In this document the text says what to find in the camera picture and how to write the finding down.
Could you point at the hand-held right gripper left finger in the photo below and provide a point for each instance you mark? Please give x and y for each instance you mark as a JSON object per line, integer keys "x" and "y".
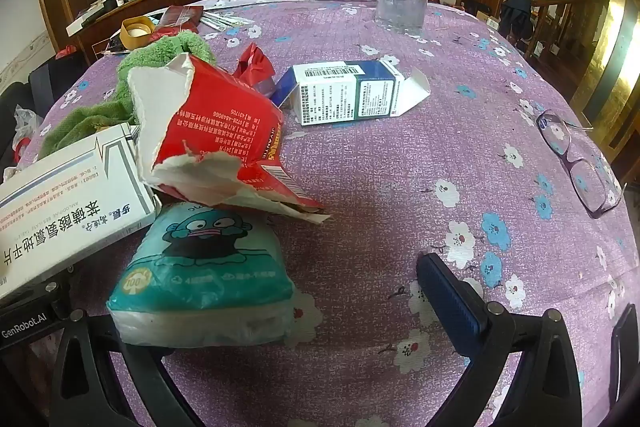
{"x": 70, "y": 357}

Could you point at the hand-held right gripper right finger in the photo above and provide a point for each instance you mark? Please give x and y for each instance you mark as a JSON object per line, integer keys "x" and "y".
{"x": 450, "y": 302}

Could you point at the white grey medicine box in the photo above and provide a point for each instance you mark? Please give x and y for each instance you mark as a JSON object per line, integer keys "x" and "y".
{"x": 75, "y": 207}

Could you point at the teal tissue pack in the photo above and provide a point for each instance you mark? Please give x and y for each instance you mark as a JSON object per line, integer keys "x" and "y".
{"x": 200, "y": 277}

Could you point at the white blue medicine box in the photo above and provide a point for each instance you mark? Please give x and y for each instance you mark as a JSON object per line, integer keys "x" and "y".
{"x": 340, "y": 92}

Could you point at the torn red paper box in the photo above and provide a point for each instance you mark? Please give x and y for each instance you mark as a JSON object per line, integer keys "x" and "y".
{"x": 220, "y": 117}

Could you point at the green towel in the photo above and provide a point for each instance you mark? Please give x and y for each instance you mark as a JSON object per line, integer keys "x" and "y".
{"x": 165, "y": 47}

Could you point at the red foil wrapper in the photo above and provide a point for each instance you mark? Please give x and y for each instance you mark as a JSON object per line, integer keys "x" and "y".
{"x": 252, "y": 67}

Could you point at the purple floral tablecloth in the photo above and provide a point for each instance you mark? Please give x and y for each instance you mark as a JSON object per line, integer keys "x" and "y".
{"x": 400, "y": 182}

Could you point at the clear plastic bag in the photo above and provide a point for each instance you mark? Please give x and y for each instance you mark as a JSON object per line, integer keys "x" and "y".
{"x": 25, "y": 122}

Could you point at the eyeglasses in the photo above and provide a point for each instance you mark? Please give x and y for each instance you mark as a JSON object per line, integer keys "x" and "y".
{"x": 555, "y": 129}

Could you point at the black paper bag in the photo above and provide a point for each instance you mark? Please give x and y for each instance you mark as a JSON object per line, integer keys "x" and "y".
{"x": 55, "y": 79}

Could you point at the golden pillar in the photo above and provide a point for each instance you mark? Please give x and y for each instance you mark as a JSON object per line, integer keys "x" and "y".
{"x": 605, "y": 57}

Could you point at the black jacket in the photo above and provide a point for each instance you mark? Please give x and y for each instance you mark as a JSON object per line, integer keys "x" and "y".
{"x": 517, "y": 19}

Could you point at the yellow tape roll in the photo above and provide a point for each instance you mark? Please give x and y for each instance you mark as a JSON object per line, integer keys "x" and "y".
{"x": 131, "y": 42}

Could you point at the wooden stair railing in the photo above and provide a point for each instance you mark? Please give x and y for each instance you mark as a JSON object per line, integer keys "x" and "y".
{"x": 565, "y": 22}

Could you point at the white flat box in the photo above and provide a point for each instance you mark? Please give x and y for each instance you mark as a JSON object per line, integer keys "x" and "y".
{"x": 90, "y": 18}

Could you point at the dark red flat packet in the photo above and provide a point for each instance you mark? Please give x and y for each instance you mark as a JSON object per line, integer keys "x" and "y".
{"x": 177, "y": 19}

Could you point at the pale wooden sticks bundle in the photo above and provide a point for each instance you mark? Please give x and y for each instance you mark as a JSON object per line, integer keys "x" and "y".
{"x": 225, "y": 19}

